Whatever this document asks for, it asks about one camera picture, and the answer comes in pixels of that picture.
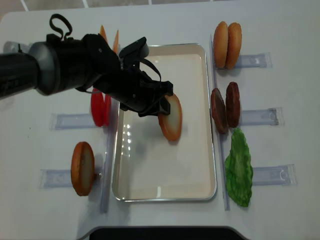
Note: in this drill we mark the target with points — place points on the orange cheese slice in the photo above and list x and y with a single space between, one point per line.
103 33
116 43

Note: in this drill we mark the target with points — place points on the red tomato slice outer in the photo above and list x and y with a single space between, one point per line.
96 104

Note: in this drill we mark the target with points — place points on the clear patty holder rail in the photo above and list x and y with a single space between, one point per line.
263 117

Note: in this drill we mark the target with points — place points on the clear bun holder rail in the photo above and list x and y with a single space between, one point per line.
261 60

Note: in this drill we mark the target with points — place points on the brown meat patty outer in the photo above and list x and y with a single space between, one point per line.
233 105

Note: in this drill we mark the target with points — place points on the clear tomato holder rail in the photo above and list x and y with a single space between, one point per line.
61 121

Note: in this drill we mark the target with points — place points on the long clear divider rail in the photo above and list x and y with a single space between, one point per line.
226 199
109 155

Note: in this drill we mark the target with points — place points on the clear bread holder rail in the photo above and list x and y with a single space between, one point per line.
52 178

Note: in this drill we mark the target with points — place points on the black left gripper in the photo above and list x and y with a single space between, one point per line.
129 85

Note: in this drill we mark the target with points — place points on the long clear left divider rail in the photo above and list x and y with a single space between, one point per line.
109 155

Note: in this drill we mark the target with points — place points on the bun slice outer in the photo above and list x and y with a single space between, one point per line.
234 44

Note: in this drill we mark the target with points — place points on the long clear right divider rail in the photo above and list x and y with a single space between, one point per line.
226 199

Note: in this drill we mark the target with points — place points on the cream metal tray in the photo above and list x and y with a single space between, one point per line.
147 167

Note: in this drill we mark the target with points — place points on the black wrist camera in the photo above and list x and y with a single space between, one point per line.
135 51

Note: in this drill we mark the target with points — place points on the brown meat patty near tray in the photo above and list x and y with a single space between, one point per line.
218 111

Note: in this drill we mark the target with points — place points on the orange cheese slice left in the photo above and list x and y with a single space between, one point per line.
103 33

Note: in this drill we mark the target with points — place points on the clear lettuce holder rail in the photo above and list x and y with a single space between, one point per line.
283 175

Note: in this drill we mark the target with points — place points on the bread slice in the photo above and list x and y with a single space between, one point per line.
171 125
82 168

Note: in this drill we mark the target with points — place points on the bun slice near tray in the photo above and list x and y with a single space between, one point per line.
220 44

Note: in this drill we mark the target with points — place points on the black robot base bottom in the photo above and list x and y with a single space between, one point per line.
164 233

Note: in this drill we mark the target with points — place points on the orange cheese slice right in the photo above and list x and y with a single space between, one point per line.
116 43

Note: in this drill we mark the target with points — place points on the green lettuce leaf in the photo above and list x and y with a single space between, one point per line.
238 170

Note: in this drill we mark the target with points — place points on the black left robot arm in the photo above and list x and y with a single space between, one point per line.
61 63

